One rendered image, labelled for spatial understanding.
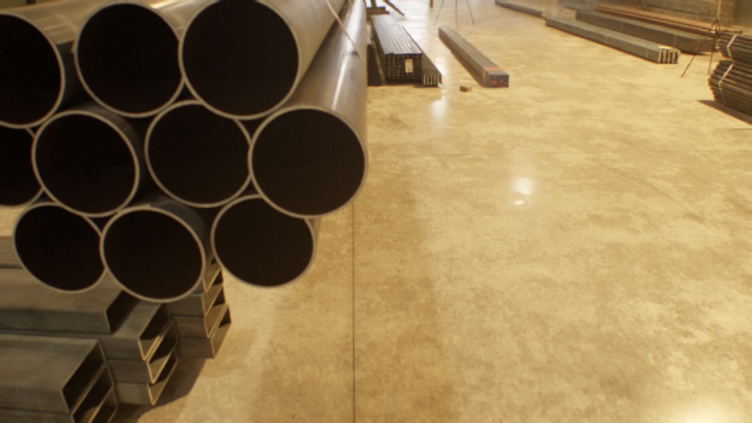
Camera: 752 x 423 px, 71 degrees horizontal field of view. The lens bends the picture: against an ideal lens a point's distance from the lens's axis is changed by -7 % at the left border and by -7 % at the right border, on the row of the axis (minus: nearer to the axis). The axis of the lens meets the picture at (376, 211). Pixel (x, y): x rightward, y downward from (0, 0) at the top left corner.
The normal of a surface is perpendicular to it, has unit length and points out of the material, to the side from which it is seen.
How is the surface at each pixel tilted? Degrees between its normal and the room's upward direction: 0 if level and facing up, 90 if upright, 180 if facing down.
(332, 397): 0
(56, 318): 90
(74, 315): 90
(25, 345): 0
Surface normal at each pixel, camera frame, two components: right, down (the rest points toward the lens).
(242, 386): -0.02, -0.91
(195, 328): -0.05, 0.41
